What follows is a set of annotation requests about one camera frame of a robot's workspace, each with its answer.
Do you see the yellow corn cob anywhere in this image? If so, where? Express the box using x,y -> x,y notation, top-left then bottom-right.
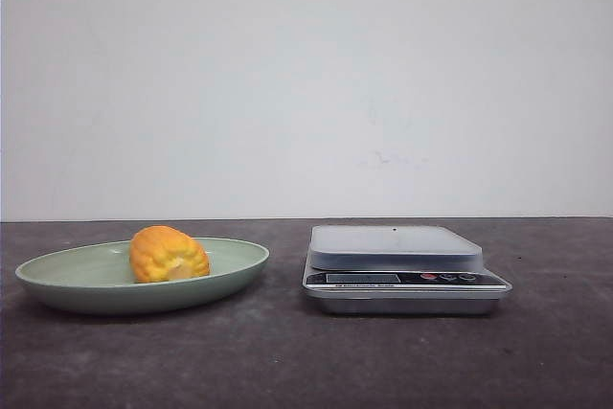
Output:
128,225 -> 211,283

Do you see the silver digital kitchen scale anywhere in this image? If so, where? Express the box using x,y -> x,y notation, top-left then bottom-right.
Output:
303,225 -> 512,315

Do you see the light green oval plate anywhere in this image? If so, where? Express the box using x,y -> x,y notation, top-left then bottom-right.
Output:
15,238 -> 269,316

